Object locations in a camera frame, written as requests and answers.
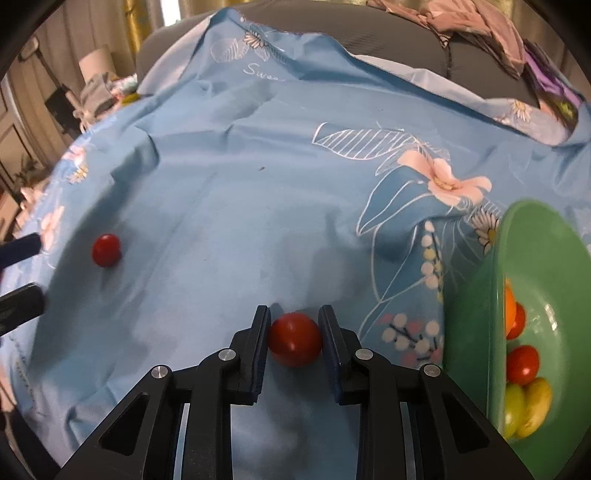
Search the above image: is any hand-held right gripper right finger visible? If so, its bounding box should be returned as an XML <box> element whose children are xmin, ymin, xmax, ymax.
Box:
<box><xmin>318</xmin><ymin>305</ymin><xmax>532</xmax><ymax>480</ymax></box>

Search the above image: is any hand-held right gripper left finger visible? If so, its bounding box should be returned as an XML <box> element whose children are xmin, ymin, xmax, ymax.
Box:
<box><xmin>54</xmin><ymin>305</ymin><xmax>271</xmax><ymax>480</ymax></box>

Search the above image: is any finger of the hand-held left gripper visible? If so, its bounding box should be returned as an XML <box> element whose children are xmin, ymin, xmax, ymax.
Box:
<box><xmin>0</xmin><ymin>283</ymin><xmax>47</xmax><ymax>339</ymax></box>
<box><xmin>0</xmin><ymin>233</ymin><xmax>42</xmax><ymax>269</ymax></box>

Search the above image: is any red cherry tomato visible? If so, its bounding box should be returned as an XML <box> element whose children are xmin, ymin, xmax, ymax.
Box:
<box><xmin>507</xmin><ymin>345</ymin><xmax>540</xmax><ymax>386</ymax></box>
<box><xmin>507</xmin><ymin>302</ymin><xmax>527</xmax><ymax>341</ymax></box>
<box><xmin>92</xmin><ymin>234</ymin><xmax>123</xmax><ymax>267</ymax></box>
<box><xmin>269</xmin><ymin>312</ymin><xmax>323</xmax><ymax>368</ymax></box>

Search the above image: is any orange round fruit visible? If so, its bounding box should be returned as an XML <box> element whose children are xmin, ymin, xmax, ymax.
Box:
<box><xmin>505</xmin><ymin>279</ymin><xmax>518</xmax><ymax>340</ymax></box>

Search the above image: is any green round fruit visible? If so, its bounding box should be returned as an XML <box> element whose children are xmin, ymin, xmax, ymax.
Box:
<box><xmin>503</xmin><ymin>384</ymin><xmax>527</xmax><ymax>439</ymax></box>

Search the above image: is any yellow round fruit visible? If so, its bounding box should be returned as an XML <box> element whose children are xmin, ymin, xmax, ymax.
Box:
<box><xmin>516</xmin><ymin>377</ymin><xmax>553</xmax><ymax>438</ymax></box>

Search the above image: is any green plastic bowl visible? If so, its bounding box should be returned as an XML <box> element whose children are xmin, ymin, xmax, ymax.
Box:
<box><xmin>441</xmin><ymin>199</ymin><xmax>591</xmax><ymax>480</ymax></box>

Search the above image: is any blue floral bed sheet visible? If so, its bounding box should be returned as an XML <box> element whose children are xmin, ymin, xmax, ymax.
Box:
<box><xmin>0</xmin><ymin>7</ymin><xmax>591</xmax><ymax>480</ymax></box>

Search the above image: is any pile of patterned cloths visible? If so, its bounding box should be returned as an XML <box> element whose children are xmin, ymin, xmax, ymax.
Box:
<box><xmin>79</xmin><ymin>73</ymin><xmax>140</xmax><ymax>121</ymax></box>

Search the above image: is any white lampshade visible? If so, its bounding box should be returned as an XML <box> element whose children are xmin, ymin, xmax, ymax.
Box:
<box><xmin>78</xmin><ymin>45</ymin><xmax>114</xmax><ymax>82</ymax></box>

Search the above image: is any yellow curtain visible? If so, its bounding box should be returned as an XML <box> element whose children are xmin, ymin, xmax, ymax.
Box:
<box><xmin>121</xmin><ymin>0</ymin><xmax>163</xmax><ymax>52</ymax></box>

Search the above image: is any grey sofa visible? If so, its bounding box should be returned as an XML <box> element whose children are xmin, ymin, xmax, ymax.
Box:
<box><xmin>136</xmin><ymin>0</ymin><xmax>546</xmax><ymax>112</ymax></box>

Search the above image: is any purple patterned cloth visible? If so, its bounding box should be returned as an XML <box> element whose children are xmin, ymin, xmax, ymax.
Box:
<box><xmin>524</xmin><ymin>39</ymin><xmax>585</xmax><ymax>134</ymax></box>

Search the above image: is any pink crumpled cloth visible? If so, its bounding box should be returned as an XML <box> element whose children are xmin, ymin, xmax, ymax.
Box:
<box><xmin>367</xmin><ymin>0</ymin><xmax>527</xmax><ymax>79</ymax></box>

